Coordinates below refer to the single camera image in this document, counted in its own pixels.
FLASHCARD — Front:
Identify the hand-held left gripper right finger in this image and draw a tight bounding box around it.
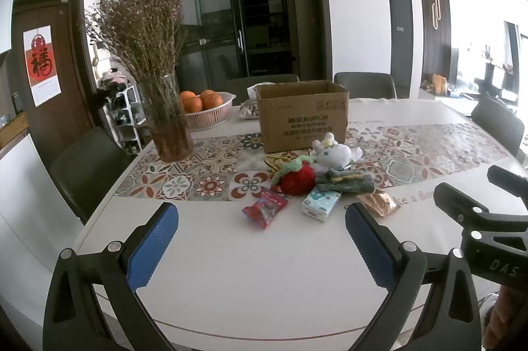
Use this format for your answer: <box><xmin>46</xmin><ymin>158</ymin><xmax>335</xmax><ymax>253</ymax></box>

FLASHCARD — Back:
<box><xmin>344</xmin><ymin>203</ymin><xmax>483</xmax><ymax>351</ymax></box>

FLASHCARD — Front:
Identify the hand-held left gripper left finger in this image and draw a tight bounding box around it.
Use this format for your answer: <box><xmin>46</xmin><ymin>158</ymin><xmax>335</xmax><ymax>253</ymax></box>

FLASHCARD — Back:
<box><xmin>42</xmin><ymin>202</ymin><xmax>180</xmax><ymax>351</ymax></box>

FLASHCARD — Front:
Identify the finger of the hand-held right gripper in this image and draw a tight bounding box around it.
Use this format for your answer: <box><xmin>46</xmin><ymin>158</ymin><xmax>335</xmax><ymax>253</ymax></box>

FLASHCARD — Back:
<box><xmin>433</xmin><ymin>182</ymin><xmax>528</xmax><ymax>231</ymax></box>
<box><xmin>487</xmin><ymin>165</ymin><xmax>528</xmax><ymax>197</ymax></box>

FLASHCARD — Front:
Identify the white plush toy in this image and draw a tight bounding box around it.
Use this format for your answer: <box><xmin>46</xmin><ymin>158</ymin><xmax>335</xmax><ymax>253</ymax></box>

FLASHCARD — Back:
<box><xmin>310</xmin><ymin>132</ymin><xmax>364</xmax><ymax>172</ymax></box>

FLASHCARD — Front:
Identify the red fuzzy strawberry plush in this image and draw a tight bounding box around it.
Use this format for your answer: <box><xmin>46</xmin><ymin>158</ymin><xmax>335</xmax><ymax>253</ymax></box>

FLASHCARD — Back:
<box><xmin>271</xmin><ymin>155</ymin><xmax>317</xmax><ymax>196</ymax></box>

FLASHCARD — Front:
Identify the brown cardboard box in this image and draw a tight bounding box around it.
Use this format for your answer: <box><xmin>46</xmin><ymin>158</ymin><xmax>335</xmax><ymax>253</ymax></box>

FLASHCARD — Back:
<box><xmin>255</xmin><ymin>80</ymin><xmax>350</xmax><ymax>154</ymax></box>

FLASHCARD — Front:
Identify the person's right hand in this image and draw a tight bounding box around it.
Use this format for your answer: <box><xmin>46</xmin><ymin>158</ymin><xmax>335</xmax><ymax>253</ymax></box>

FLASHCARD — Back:
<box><xmin>483</xmin><ymin>284</ymin><xmax>528</xmax><ymax>351</ymax></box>

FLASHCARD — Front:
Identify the copper foil packet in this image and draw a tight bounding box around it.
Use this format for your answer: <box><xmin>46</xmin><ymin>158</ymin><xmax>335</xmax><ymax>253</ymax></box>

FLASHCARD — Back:
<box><xmin>355</xmin><ymin>189</ymin><xmax>402</xmax><ymax>219</ymax></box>

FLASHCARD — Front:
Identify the dark dining chair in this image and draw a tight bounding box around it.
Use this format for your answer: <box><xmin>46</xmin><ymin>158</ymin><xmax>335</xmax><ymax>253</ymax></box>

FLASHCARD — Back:
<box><xmin>49</xmin><ymin>127</ymin><xmax>133</xmax><ymax>226</ymax></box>
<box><xmin>333</xmin><ymin>72</ymin><xmax>397</xmax><ymax>100</ymax></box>
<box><xmin>220</xmin><ymin>74</ymin><xmax>300</xmax><ymax>100</ymax></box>
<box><xmin>471</xmin><ymin>95</ymin><xmax>525</xmax><ymax>158</ymax></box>

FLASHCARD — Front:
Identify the white tissue pack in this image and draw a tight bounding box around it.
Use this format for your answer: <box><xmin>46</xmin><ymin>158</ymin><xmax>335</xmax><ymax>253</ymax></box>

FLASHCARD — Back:
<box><xmin>301</xmin><ymin>188</ymin><xmax>341</xmax><ymax>219</ymax></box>

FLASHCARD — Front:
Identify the green knitted cloth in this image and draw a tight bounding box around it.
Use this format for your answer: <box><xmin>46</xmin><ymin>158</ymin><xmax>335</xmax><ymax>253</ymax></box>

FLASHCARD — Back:
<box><xmin>315</xmin><ymin>167</ymin><xmax>376</xmax><ymax>195</ymax></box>

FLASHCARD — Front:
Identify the patterned table runner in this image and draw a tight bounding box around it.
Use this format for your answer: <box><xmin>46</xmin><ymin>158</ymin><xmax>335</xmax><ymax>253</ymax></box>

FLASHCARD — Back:
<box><xmin>113</xmin><ymin>123</ymin><xmax>518</xmax><ymax>202</ymax></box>

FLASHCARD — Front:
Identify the red snack packet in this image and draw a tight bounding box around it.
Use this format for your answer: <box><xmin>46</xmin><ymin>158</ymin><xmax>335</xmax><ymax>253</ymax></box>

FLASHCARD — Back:
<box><xmin>241</xmin><ymin>188</ymin><xmax>289</xmax><ymax>230</ymax></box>

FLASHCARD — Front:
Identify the clear plastic bag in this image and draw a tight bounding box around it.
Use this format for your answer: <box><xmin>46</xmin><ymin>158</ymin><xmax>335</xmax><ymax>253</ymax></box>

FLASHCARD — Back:
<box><xmin>234</xmin><ymin>150</ymin><xmax>269</xmax><ymax>172</ymax></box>

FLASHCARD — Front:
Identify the white shoe rack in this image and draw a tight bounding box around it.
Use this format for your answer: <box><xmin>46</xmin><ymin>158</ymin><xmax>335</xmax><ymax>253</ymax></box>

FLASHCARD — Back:
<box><xmin>97</xmin><ymin>68</ymin><xmax>147</xmax><ymax>154</ymax></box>

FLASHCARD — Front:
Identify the white fruit basket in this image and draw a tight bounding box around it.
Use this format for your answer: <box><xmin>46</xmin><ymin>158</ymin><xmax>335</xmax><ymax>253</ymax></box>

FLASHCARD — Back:
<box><xmin>179</xmin><ymin>91</ymin><xmax>237</xmax><ymax>131</ymax></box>

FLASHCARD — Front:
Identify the dark slatted wooden cabinet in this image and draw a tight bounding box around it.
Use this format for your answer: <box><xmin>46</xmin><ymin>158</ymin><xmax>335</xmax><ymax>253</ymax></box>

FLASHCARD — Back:
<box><xmin>416</xmin><ymin>0</ymin><xmax>452</xmax><ymax>88</ymax></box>

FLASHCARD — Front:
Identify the black interior door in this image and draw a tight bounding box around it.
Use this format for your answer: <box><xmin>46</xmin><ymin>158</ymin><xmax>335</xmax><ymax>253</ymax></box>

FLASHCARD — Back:
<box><xmin>388</xmin><ymin>0</ymin><xmax>414</xmax><ymax>100</ymax></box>

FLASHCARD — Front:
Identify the brown wooden door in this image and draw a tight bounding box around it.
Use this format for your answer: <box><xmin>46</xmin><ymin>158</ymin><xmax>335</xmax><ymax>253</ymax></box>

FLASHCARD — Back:
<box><xmin>12</xmin><ymin>0</ymin><xmax>97</xmax><ymax>170</ymax></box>

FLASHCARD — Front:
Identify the patterned pouch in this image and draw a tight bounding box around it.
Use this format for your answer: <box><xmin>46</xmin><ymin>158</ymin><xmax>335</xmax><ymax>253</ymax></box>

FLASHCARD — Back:
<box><xmin>239</xmin><ymin>99</ymin><xmax>261</xmax><ymax>121</ymax></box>

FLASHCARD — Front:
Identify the woven basket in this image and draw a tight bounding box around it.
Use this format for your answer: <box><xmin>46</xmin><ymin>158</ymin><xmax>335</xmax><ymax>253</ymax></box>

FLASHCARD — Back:
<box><xmin>0</xmin><ymin>116</ymin><xmax>29</xmax><ymax>147</ymax></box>

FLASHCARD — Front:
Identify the white plastic bag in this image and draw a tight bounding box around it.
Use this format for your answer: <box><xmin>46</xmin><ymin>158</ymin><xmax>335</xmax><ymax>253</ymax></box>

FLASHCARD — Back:
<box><xmin>247</xmin><ymin>83</ymin><xmax>273</xmax><ymax>100</ymax></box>

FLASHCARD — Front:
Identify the dark glass sliding door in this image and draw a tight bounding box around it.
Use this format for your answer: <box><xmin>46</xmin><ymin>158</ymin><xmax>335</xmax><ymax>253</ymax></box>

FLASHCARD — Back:
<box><xmin>142</xmin><ymin>0</ymin><xmax>335</xmax><ymax>92</ymax></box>

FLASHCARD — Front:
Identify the red and white wall calendar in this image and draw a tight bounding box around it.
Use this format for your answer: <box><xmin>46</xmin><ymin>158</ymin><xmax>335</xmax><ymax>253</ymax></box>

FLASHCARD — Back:
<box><xmin>22</xmin><ymin>25</ymin><xmax>62</xmax><ymax>107</ymax></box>

